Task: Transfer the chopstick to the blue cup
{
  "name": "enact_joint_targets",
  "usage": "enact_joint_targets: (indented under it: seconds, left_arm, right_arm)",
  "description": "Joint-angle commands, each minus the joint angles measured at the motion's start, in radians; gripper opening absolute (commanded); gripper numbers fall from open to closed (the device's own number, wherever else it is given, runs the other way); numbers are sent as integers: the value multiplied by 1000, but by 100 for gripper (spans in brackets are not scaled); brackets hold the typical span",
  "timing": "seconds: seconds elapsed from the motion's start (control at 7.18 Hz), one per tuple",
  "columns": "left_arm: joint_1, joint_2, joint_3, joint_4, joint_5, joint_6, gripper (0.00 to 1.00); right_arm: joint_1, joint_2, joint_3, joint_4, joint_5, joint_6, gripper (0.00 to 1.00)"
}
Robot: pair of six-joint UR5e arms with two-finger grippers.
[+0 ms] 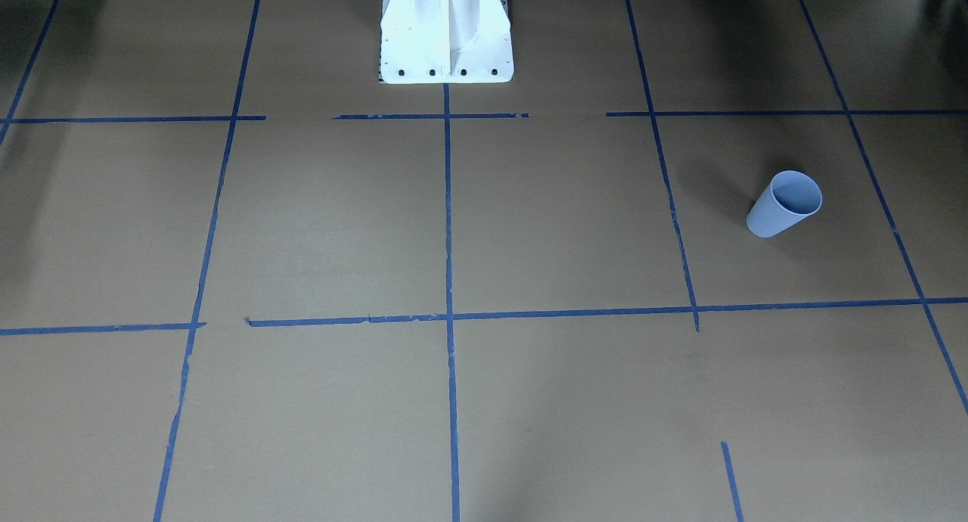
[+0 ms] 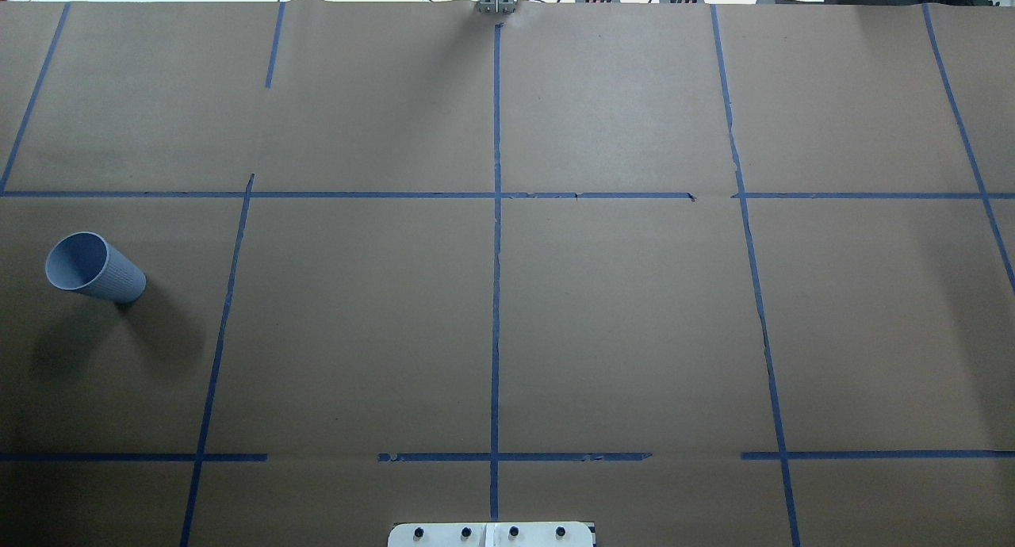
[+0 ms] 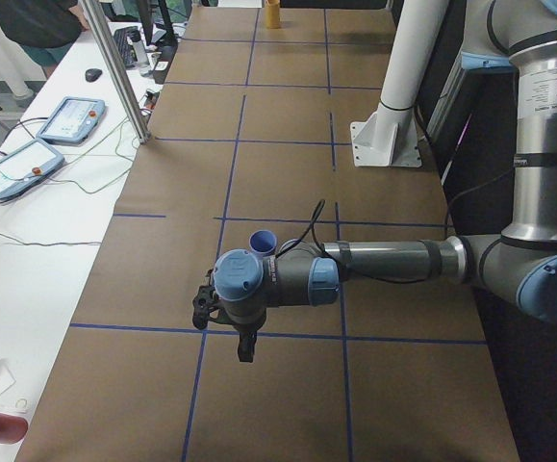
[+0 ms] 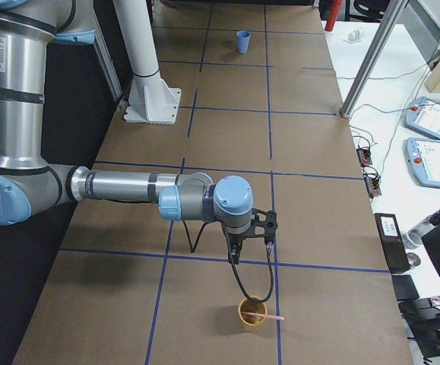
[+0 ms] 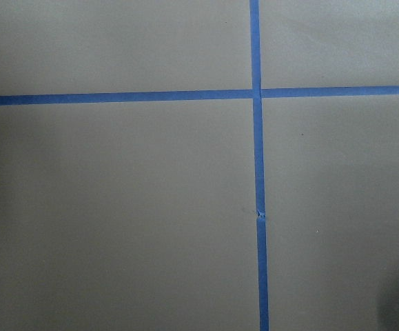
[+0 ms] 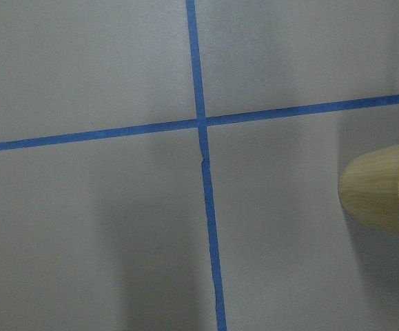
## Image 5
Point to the blue tape strip crosswise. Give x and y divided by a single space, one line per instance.
193 95

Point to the blue tape strip lengthwise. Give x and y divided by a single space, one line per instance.
261 221

